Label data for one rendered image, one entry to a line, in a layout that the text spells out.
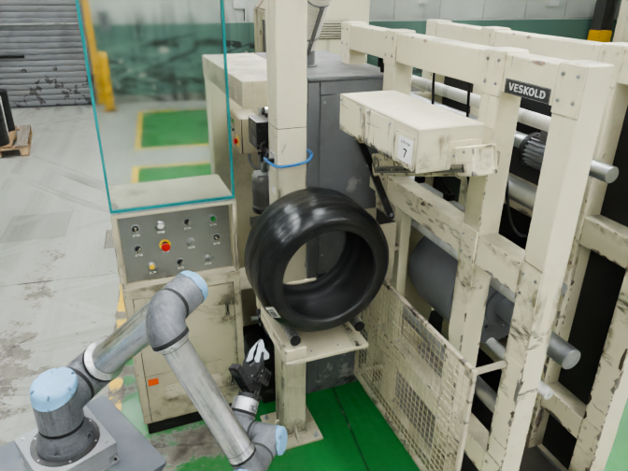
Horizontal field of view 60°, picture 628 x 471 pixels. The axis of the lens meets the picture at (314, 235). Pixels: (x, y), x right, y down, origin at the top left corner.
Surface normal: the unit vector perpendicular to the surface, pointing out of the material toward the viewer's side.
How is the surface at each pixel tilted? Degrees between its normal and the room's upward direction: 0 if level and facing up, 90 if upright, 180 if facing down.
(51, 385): 6
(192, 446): 0
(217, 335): 90
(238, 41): 90
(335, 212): 43
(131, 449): 0
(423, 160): 90
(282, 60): 90
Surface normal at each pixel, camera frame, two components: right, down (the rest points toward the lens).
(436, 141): 0.36, 0.40
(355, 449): 0.01, -0.90
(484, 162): 0.35, 0.11
